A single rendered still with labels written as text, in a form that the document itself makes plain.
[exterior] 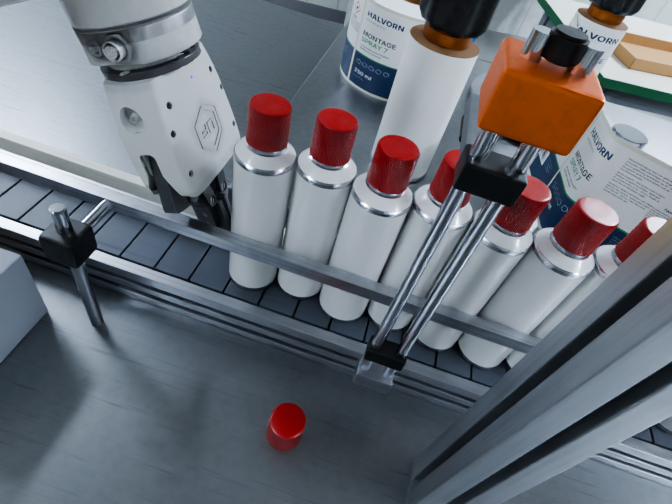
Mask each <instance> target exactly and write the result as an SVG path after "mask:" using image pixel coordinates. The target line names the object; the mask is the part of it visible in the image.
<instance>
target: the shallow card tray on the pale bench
mask: <svg viewBox="0 0 672 504"><path fill-rule="evenodd" d="M613 54H614V55H615V56H616V57H617V58H618V59H619V60H620V61H621V62H622V63H623V64H624V65H625V66H626V67H627V68H628V69H631V70H636V71H641V72H646V73H651V74H656V75H661V76H666V77H671V78H672V42H669V41H665V40H660V39H656V38H651V37H647V36H642V35H638V34H633V33H628V32H626V33H625V35H624V36H623V38H622V39H621V41H620V42H619V44H618V45H617V47H616V48H615V50H614V51H613Z"/></svg>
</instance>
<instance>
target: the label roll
mask: <svg viewBox="0 0 672 504"><path fill-rule="evenodd" d="M419 3H420V0H354V3H353V8H352V13H351V17H350V22H349V26H348V31H347V36H346V40H345V45H344V50H343V54H342V59H341V63H340V69H341V72H342V74H343V76H344V77H345V79H346V80H347V81H348V82H349V83H350V84H352V85H353V86H354V87H356V88H357V89H359V90H360V91H362V92H364V93H366V94H368V95H370V96H372V97H375V98H377V99H380V100H383V101H387V102H388V98H389V95H390V92H391V89H392V86H393V83H394V79H395V76H396V73H397V70H398V67H399V64H400V61H401V57H402V54H403V51H404V48H405V45H406V42H407V38H408V35H409V32H410V29H411V28H412V27H413V26H415V25H420V24H425V21H426V20H425V19H424V18H423V17H422V16H421V12H420V8H419Z"/></svg>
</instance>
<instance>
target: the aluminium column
mask: <svg viewBox="0 0 672 504"><path fill-rule="evenodd" d="M670 416H672V217H671V218H670V219H669V220H667V221H666V222H665V223H664V224H663V225H662V226H661V227H660V228H659V229H658V230H657V231H656V232H655V233H654V234H653V235H652V236H651V237H650V238H648V239H647V240H646V241H645V242H644V243H643V244H642V245H641V246H640V247H639V248H638V249H637V250H636V251H635V252H634V253H633V254H632V255H631V256H629V257H628V258H627V259H626V260H625V261H624V262H623V263H622V264H621V265H620V266H619V267H618V268H617V269H616V270H615V271H614V272H613V273H612V274H610V275H609V276H608V277H607V278H606V279H605V280H604V281H603V282H602V283H601V284H600V285H599V286H598V287H597V288H596V289H595V290H594V291H593V292H591V293H590V294H589V295H588V296H587V297H586V298H585V299H584V300H583V301H582V302H581V303H580V304H579V305H578V306H577V307H576V308H575V309H574V310H572V311H571V312H570V313H569V314H568V315H567V316H566V317H565V318H564V319H563V320H562V321H561V322H560V323H559V324H558V325H557V326H556V327H555V328H553V329H552V330H551V331H550V332H549V333H548V334H547V335H546V336H545V337H544V338H543V339H542V340H541V341H540V342H539V343H538V344H537V345H536V346H534V347H533V348H532V349H531V350H530V351H529V352H528V353H527V354H526V355H525V356H524V357H523V358H522V359H521V360H520V361H519V362H518V363H517V364H515V365H514V366H513V367H512V368H511V369H510V370H509V371H508V372H507V373H506V374H505V375H504V376H503V377H502V378H501V379H500V380H499V381H498V382H496V383H495V384H494V385H493V386H492V387H491V388H490V389H489V390H488V391H487V392H486V393H485V394H484V395H483V396H482V397H481V398H480V399H479V400H477V401H476V402H475V403H474V404H473V405H472V406H471V407H470V408H469V409H468V410H467V411H466V412H465V413H464V414H463V415H462V416H461V417H460V418H458V419H457V420H456V421H455V422H454V423H453V424H452V425H451V426H450V427H449V428H448V429H447V430H446V431H445V432H444V433H443V434H442V435H441V436H439V437H438V438H437V439H436V440H435V441H434V442H433V443H432V444H431V445H430V446H429V447H428V448H427V449H426V450H425V451H424V452H423V453H422V454H420V455H419V456H418V457H417V458H416V459H415V460H414V461H413V462H412V463H411V468H410V476H409V483H408V490H407V497H406V504H501V503H502V502H504V501H506V500H508V499H510V498H512V497H514V496H516V495H518V494H520V493H522V492H524V491H526V490H528V489H530V488H532V487H534V486H536V485H538V484H540V483H541V482H543V481H545V480H547V479H549V478H551V477H553V476H555V475H557V474H559V473H561V472H563V471H565V470H567V469H569V468H571V467H573V466H575V465H577V464H579V463H581V462H582V461H584V460H586V459H588V458H590V457H592V456H594V455H596V454H598V453H600V452H602V451H604V450H606V449H608V448H610V447H612V446H614V445H616V444H618V443H620V442H622V441H623V440H625V439H627V438H629V437H631V436H633V435H635V434H637V433H639V432H641V431H643V430H645V429H647V428H649V427H651V426H653V425H655V424H657V423H659V422H661V421H662V420H664V419H666V418H668V417H670Z"/></svg>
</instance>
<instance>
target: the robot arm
mask: <svg viewBox="0 0 672 504"><path fill-rule="evenodd" d="M58 2H59V3H60V5H61V7H62V9H63V11H64V13H65V14H66V16H67V18H68V20H69V22H70V24H71V26H72V28H73V30H74V32H75V34H76V36H77V38H78V40H79V42H80V44H81V46H82V48H83V50H84V52H85V54H86V56H87V58H88V60H89V62H90V64H91V65H93V66H100V70H101V72H102V74H103V76H104V77H105V80H104V81H103V85H104V89H105V92H106V96H107V99H108V102H109V105H110V109H111V112H112V115H113V117H114V120H115V123H116V126H117V128H118V131H119V133H120V136H121V138H122V141H123V143H124V145H125V148H126V150H127V152H128V155H129V157H130V159H131V161H132V163H133V165H134V167H135V169H136V171H137V173H138V175H139V177H140V179H141V180H142V182H143V184H144V185H145V187H146V188H147V190H148V191H149V192H150V193H151V194H153V195H157V194H159V196H160V200H161V203H162V207H163V210H164V212H165V213H174V214H179V213H181V212H182V211H184V210H185V209H187V208H188V207H189V206H192V207H193V210H194V212H195V214H196V216H197V219H198V221H201V222H204V223H207V224H210V225H213V226H216V227H219V228H222V229H224V230H227V231H230V232H231V212H232V207H231V205H230V202H229V199H228V197H227V194H226V193H223V192H225V191H226V189H227V182H226V178H225V174H224V166H225V164H226V163H227V162H228V160H229V159H230V158H231V156H232V155H233V150H234V146H235V144H236V142H237V141H238V140H240V135H239V131H238V127H237V124H236V121H235V118H234V116H233V113H232V110H231V107H230V104H229V102H228V99H227V96H226V94H225V91H224V89H223V86H222V84H221V81H220V79H219V76H218V74H217V72H216V70H215V67H214V65H213V63H212V61H211V59H210V57H209V55H208V54H207V52H206V50H205V48H204V47H203V45H202V43H201V42H200V41H198V40H199V39H200V38H201V36H202V32H201V29H200V26H199V23H198V20H197V17H196V14H195V10H194V7H193V4H192V1H191V0H58Z"/></svg>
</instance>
